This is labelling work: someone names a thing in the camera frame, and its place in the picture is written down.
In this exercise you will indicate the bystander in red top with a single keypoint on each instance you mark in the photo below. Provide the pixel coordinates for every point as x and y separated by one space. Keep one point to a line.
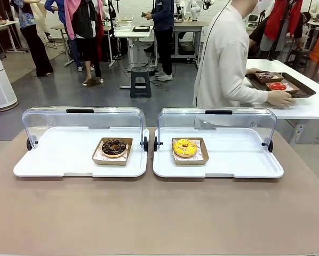
279 24

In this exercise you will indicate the bystander in pink hoodie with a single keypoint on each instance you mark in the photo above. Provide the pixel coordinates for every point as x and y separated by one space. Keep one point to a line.
68 18

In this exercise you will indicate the wooden top side desk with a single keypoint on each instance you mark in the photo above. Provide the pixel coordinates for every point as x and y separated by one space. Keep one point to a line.
2 25

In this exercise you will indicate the person's left hand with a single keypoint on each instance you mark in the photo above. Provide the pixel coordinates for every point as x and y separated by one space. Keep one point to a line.
253 71

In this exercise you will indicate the person's right forearm cream sleeve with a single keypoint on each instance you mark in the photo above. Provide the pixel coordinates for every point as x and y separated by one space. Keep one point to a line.
247 93

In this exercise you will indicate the bystander in blue jacket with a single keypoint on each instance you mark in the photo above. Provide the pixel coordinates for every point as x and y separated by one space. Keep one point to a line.
75 53

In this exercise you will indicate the red glazed donut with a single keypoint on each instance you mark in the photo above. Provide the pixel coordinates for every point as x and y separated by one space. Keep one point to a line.
293 89
279 87

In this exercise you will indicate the bystander in black wide trousers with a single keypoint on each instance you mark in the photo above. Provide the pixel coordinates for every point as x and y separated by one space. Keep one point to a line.
36 48

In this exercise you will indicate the large white table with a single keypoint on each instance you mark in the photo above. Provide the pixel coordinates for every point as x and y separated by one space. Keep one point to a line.
303 109

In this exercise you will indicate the bystander in navy sweatshirt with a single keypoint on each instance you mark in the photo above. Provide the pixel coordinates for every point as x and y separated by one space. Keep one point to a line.
163 34

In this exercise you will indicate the black stand pole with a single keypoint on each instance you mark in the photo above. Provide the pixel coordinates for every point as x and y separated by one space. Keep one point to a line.
276 45

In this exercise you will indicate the chocolate glazed donut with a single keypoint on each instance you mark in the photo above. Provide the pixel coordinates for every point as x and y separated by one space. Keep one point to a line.
114 153

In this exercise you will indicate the grey plastic step stool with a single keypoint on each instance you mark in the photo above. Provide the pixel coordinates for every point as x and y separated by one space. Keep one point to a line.
140 82

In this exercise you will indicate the dark sprinkled donut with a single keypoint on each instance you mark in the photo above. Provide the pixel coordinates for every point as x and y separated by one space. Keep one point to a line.
278 78

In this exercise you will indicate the white standing desk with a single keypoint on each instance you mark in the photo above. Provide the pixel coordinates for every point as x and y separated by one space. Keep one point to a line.
127 34

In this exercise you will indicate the person in cream cardigan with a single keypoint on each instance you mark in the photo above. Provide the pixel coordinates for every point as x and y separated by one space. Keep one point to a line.
221 66

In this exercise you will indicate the clear hinged display lid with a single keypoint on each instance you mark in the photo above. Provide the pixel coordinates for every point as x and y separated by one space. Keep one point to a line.
55 117
242 120

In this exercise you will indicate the white display tray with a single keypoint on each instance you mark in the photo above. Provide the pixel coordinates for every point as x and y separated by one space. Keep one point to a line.
229 160
55 160

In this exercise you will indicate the person's right hand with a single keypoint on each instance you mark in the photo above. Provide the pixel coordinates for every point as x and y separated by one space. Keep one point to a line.
280 99

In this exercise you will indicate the yellow sprinkled donut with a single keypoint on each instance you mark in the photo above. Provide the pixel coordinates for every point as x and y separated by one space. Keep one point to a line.
191 161
184 152

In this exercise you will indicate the dark brown serving tray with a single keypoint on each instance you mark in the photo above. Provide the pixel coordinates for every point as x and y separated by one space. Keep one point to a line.
306 92

